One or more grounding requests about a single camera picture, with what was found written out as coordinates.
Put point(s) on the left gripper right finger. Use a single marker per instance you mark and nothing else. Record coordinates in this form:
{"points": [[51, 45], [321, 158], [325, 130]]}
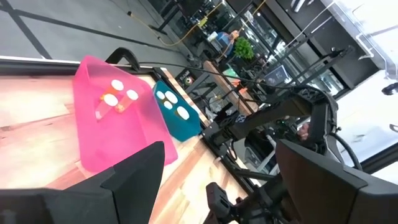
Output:
{"points": [[326, 196]]}

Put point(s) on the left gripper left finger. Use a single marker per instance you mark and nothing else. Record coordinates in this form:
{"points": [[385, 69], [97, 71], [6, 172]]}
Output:
{"points": [[136, 186]]}

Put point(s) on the large white-capped medicine bottle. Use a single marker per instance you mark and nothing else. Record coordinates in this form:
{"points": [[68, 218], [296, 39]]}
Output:
{"points": [[183, 113], [171, 97]]}

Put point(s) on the small white-capped medicine bottle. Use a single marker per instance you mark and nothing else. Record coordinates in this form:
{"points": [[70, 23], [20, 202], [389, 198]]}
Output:
{"points": [[160, 95], [168, 105]]}

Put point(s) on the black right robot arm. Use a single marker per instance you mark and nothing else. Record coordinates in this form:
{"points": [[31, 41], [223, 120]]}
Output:
{"points": [[267, 115]]}

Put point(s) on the pink plastic bin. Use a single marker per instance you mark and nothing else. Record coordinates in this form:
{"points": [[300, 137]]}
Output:
{"points": [[124, 140]]}

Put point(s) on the blue plastic bin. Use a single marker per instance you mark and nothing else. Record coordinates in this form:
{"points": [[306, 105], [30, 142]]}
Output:
{"points": [[186, 130]]}

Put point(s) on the person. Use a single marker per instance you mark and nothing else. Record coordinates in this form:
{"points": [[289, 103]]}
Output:
{"points": [[303, 132], [224, 40]]}

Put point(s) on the long wooden table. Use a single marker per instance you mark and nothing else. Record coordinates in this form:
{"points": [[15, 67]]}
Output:
{"points": [[225, 84]]}

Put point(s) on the small green potted plant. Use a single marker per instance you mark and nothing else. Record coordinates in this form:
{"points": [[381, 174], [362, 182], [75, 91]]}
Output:
{"points": [[244, 48]]}

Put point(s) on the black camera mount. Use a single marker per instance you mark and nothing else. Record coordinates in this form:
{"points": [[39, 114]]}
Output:
{"points": [[219, 199]]}

